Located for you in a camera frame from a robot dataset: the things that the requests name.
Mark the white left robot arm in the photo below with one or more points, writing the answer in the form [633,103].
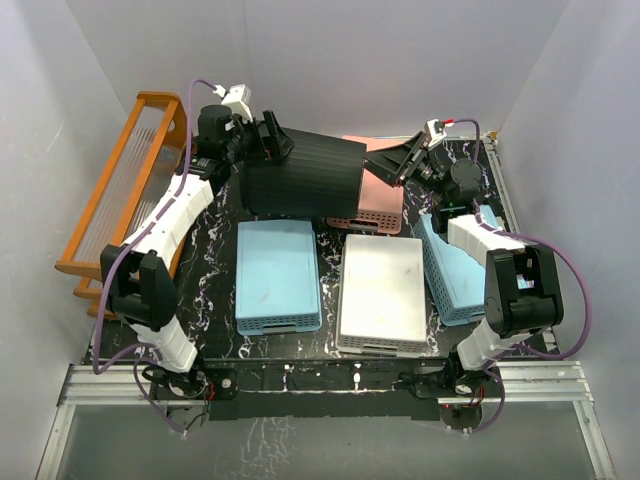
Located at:
[137,285]

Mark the orange wooden rack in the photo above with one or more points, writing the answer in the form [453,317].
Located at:
[133,180]

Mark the aluminium frame profile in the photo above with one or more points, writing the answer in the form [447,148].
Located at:
[525,381]

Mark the black plastic bucket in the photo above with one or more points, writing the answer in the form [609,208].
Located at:
[320,178]

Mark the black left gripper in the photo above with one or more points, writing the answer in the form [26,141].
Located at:
[275,148]

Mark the large blue perforated basket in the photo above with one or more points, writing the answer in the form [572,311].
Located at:
[456,277]

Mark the small blue perforated basket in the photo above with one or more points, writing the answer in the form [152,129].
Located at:
[277,286]

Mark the pink perforated plastic basket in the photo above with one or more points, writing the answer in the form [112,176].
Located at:
[380,209]

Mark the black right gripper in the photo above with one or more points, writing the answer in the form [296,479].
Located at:
[388,164]

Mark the white perforated plastic basket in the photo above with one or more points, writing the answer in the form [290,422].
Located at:
[382,299]

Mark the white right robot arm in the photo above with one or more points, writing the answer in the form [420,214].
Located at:
[522,292]

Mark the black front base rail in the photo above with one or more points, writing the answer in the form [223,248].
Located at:
[339,388]

